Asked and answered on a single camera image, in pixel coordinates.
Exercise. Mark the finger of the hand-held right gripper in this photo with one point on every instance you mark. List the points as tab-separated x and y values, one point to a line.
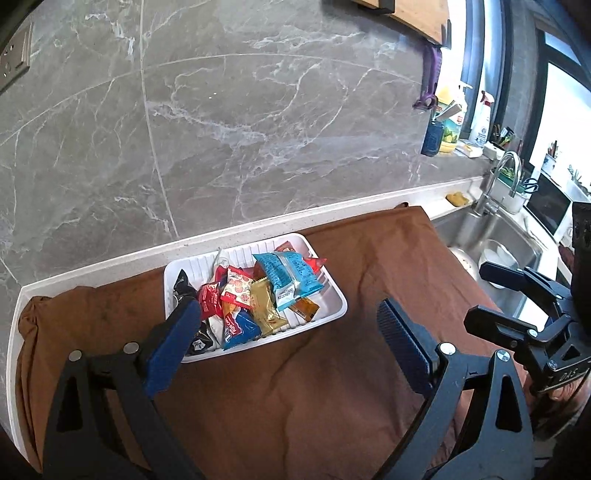
494	325
503	274

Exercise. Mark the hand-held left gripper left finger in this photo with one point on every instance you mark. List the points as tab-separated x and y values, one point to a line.
171	350

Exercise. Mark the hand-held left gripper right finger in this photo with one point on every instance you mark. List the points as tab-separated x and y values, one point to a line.
406	341

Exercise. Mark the black snack packet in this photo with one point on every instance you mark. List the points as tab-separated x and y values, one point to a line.
182	284

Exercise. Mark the dark blue cake packet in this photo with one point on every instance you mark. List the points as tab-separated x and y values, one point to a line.
240	330

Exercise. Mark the small red snack packet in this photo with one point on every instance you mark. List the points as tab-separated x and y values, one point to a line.
238	290

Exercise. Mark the white plastic tray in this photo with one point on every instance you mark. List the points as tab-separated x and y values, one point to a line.
323	304

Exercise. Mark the white and red snack packet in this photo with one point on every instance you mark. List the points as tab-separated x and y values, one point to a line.
220	265

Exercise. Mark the gold snack packet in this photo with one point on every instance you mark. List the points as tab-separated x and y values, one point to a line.
268	309

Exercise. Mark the red crinkly snack packet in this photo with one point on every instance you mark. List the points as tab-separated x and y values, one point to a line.
317	265

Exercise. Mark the light blue snack packet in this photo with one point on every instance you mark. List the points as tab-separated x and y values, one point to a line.
286	277

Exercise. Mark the person's right hand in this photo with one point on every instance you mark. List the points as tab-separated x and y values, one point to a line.
565	392

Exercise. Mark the white bowl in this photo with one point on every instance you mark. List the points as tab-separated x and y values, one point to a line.
498	254

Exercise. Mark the steel sink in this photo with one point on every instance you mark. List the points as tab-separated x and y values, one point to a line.
508	235

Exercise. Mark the steel strainer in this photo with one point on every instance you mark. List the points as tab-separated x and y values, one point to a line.
461	263

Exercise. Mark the white sink caddy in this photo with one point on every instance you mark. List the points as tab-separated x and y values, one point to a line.
519	198

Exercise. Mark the white countertop appliance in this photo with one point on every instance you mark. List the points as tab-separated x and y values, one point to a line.
549	207

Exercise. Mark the steel faucet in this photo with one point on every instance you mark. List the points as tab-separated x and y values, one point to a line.
489	194

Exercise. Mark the yellow sponge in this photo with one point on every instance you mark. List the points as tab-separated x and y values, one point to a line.
456	199

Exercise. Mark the brown cloth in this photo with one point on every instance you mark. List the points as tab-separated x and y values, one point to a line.
277	406

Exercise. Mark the yellow dish soap bottle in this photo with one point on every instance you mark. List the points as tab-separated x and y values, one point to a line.
450	138

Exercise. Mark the white spray bottle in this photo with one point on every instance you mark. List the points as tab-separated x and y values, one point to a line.
480	124

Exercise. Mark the purple hanging hook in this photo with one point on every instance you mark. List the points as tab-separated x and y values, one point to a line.
431	74

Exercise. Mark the wooden board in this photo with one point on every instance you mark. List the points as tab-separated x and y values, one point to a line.
415	18

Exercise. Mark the black window frame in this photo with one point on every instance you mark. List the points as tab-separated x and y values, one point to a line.
508	69

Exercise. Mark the wall socket panel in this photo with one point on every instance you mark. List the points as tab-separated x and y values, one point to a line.
14	60

